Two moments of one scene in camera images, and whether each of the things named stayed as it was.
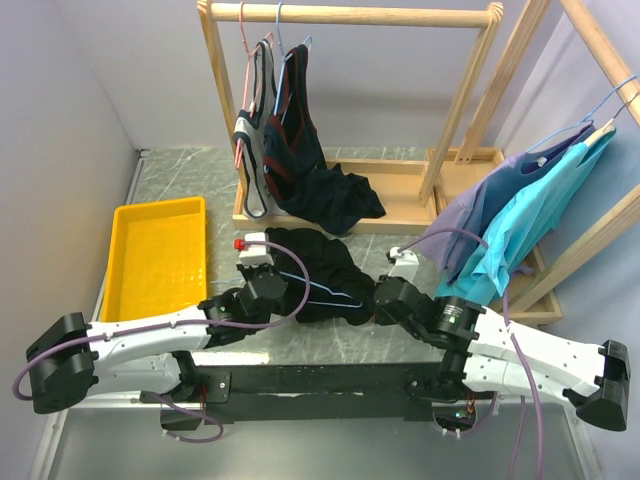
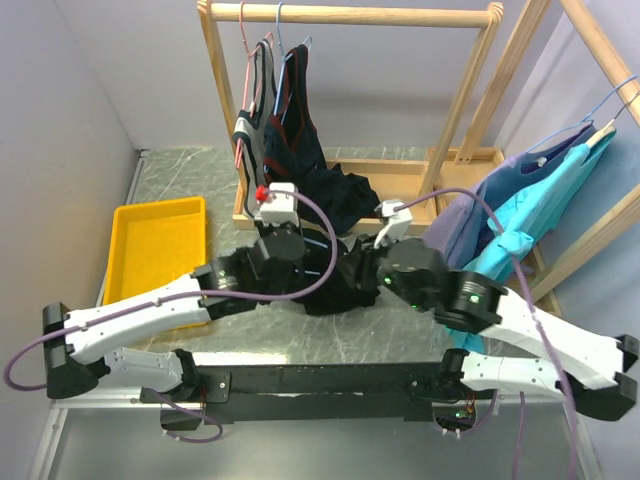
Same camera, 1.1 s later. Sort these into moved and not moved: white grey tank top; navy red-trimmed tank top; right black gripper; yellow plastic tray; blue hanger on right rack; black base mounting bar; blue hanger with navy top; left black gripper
Moved: left black gripper; right black gripper
Not moved: blue hanger on right rack; blue hanger with navy top; navy red-trimmed tank top; yellow plastic tray; white grey tank top; black base mounting bar
